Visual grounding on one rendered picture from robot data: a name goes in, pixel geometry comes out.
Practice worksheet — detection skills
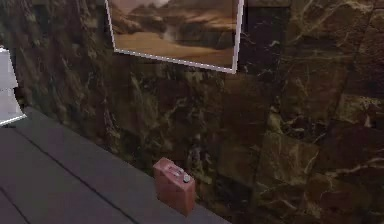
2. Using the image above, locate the framed brown landscape picture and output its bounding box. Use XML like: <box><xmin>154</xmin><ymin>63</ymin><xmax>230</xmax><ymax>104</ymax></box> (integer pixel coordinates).
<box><xmin>104</xmin><ymin>0</ymin><xmax>245</xmax><ymax>75</ymax></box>

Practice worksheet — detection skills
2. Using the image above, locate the red fuel canister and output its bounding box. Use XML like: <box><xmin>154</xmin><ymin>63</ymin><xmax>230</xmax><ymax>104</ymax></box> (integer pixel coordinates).
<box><xmin>152</xmin><ymin>157</ymin><xmax>197</xmax><ymax>218</ymax></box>

